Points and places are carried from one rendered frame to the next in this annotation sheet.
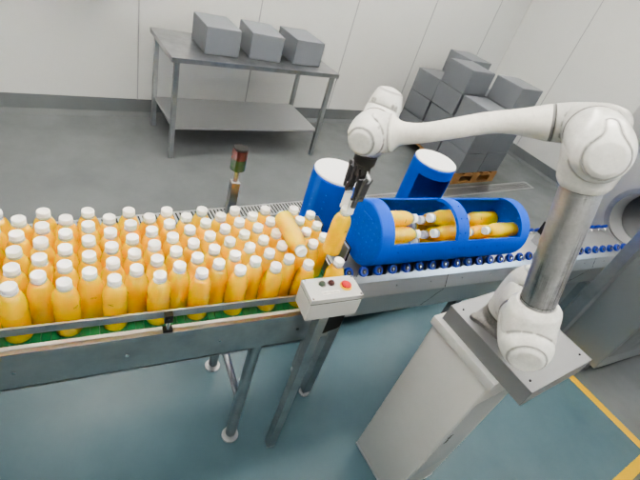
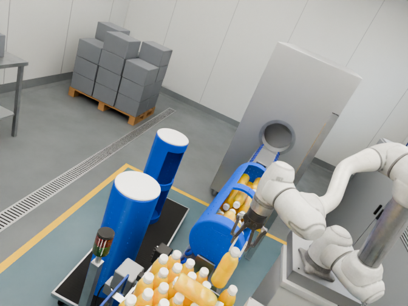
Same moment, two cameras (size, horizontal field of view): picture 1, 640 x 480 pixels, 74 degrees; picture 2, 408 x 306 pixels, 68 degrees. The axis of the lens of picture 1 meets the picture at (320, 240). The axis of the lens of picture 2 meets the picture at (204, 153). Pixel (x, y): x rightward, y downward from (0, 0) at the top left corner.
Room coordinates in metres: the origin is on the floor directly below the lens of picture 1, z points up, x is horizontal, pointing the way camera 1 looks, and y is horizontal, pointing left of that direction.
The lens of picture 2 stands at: (0.77, 0.83, 2.11)
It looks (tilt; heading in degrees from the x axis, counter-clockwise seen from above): 25 degrees down; 317
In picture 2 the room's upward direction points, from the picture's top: 23 degrees clockwise
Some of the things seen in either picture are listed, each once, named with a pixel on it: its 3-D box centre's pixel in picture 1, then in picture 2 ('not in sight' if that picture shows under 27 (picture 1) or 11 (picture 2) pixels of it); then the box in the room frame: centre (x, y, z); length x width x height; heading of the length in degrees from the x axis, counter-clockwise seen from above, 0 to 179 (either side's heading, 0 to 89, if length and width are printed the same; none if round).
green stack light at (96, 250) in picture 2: (238, 163); (102, 246); (1.53, 0.42, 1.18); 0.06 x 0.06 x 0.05
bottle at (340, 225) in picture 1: (337, 231); (226, 268); (1.31, -0.05, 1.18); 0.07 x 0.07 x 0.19
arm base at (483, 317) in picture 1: (506, 317); (317, 258); (1.25, -0.75, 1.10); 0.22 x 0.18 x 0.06; 144
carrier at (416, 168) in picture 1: (409, 214); (158, 178); (2.68, -0.54, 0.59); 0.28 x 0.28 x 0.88
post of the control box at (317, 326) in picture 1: (292, 386); not in sight; (1.10, -0.10, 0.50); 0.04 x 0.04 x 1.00; 35
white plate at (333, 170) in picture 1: (339, 171); (138, 185); (2.07, 0.02, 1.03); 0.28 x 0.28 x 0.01
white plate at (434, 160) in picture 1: (435, 160); (173, 136); (2.68, -0.54, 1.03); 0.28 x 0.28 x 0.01
